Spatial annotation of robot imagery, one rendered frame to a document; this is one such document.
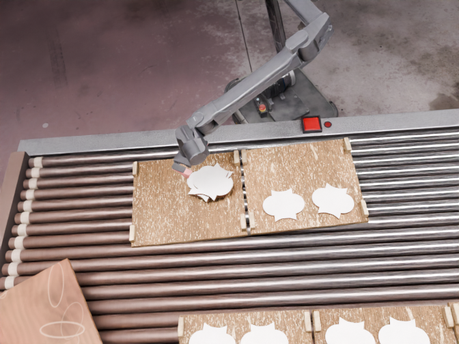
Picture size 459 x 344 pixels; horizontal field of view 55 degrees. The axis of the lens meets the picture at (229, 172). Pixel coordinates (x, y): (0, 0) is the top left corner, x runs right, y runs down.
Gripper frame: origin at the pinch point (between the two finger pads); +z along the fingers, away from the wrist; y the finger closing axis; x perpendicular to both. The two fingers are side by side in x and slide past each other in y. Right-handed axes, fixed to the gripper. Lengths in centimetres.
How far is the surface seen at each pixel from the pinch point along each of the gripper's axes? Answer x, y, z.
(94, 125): 124, 56, 108
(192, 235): -7.5, -19.0, 13.8
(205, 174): -2.5, 2.4, 8.2
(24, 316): 24, -66, 4
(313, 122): -29, 43, 14
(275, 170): -24.2, 16.8, 13.4
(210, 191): -7.3, -3.2, 8.2
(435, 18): -64, 237, 105
